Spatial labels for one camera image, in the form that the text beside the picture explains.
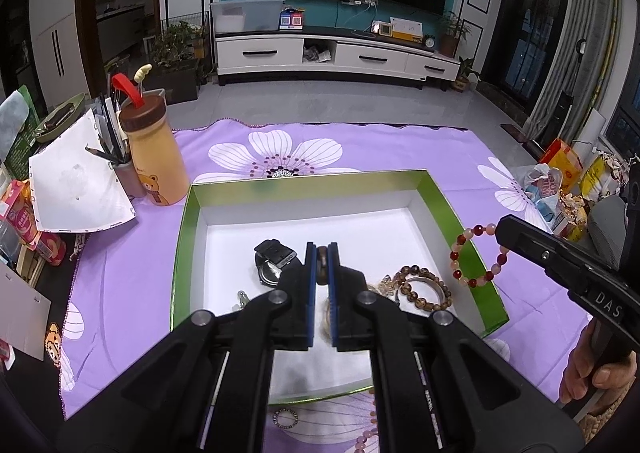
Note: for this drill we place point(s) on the white paper sheet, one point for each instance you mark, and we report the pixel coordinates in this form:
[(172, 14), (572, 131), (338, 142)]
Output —
[(75, 188)]

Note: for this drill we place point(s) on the yellow bear bottle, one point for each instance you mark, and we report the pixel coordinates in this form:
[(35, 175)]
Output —
[(152, 158)]

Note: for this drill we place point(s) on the plastic bag of snacks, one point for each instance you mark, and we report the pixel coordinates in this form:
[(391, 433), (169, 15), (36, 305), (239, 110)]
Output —
[(542, 193)]

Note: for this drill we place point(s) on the yellow bag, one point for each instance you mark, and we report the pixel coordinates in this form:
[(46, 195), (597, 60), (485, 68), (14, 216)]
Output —
[(600, 178)]

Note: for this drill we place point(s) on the green package with towel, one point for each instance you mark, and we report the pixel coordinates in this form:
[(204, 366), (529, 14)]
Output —
[(15, 133)]

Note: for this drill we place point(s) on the grey curtain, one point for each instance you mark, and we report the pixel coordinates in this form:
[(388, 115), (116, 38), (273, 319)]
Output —
[(575, 43)]

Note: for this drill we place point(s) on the small black clock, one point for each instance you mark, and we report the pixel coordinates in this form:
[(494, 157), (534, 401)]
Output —
[(429, 42)]

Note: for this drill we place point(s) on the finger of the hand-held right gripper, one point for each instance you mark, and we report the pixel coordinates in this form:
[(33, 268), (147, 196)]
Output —
[(535, 245)]

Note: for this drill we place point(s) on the small candy wrapper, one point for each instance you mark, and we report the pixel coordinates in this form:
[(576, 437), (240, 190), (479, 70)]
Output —
[(79, 247)]

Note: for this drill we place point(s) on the bear bead coaster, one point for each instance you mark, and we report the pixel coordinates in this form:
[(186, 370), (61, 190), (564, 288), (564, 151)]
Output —
[(53, 343)]

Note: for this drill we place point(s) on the pen holder with pens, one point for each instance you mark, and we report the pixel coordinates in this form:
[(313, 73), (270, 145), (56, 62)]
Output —
[(127, 178)]

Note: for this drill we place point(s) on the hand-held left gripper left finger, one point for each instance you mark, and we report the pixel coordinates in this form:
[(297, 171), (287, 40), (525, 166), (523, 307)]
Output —
[(310, 293)]

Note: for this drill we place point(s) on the pink yogurt cup pack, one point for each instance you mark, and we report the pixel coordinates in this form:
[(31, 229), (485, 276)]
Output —
[(30, 228)]

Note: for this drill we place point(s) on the olive green dish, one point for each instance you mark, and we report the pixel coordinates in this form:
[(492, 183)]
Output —
[(60, 120)]

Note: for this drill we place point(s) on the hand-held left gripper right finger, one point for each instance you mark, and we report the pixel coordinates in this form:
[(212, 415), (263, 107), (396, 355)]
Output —
[(332, 293)]

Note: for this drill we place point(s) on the green cardboard box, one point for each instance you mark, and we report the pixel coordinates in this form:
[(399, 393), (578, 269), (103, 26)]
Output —
[(310, 213)]

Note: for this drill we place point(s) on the black wristwatch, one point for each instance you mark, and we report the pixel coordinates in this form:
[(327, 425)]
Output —
[(272, 265)]

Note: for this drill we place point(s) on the potted plant on floor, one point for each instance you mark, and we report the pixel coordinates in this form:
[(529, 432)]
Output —
[(465, 78)]

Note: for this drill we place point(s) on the clear plastic storage box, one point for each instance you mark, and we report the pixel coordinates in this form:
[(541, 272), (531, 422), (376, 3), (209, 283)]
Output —
[(245, 15)]

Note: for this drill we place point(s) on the yellow and white desk calendar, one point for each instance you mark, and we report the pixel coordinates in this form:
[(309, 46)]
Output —
[(406, 28)]

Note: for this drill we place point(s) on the purple floral cloth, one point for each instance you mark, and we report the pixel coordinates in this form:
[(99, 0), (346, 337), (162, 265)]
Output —
[(125, 293)]

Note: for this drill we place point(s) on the large leafy potted plant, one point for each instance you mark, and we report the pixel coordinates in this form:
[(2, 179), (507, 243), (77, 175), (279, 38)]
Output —
[(175, 53)]

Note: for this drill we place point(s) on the white drawer organizer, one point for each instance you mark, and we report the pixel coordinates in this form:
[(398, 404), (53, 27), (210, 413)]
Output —
[(20, 313)]

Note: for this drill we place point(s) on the orange cardboard box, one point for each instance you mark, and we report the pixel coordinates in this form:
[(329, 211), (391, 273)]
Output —
[(560, 163)]

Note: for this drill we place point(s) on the person's right hand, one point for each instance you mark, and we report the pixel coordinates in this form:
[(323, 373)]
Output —
[(575, 373)]

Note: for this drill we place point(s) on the white television cabinet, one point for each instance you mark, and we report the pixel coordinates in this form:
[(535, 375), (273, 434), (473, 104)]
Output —
[(270, 50)]

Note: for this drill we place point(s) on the potted plant on cabinet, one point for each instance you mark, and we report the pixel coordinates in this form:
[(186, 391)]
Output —
[(452, 33)]

